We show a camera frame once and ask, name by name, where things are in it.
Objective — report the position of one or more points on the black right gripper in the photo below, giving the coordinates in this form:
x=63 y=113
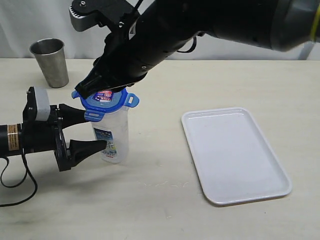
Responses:
x=114 y=70

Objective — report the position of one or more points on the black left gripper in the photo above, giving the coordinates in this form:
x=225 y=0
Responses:
x=43 y=136

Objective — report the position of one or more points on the clear plastic container with label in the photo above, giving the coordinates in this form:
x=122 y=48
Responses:
x=114 y=129

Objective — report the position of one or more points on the stainless steel cup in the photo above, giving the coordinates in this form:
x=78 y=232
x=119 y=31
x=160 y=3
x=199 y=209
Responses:
x=50 y=56

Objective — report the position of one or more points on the blue plastic lid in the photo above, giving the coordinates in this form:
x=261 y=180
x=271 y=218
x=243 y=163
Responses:
x=105 y=102

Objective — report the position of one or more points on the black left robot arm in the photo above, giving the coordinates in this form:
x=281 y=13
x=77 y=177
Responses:
x=10 y=140

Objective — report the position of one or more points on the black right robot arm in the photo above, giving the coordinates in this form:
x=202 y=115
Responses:
x=137 y=42

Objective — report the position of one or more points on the white backdrop curtain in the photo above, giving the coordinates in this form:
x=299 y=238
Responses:
x=23 y=22

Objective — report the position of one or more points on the white rectangular tray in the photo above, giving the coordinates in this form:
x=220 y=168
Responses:
x=234 y=161

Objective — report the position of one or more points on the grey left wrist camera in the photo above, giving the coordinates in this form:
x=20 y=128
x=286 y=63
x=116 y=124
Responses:
x=42 y=104

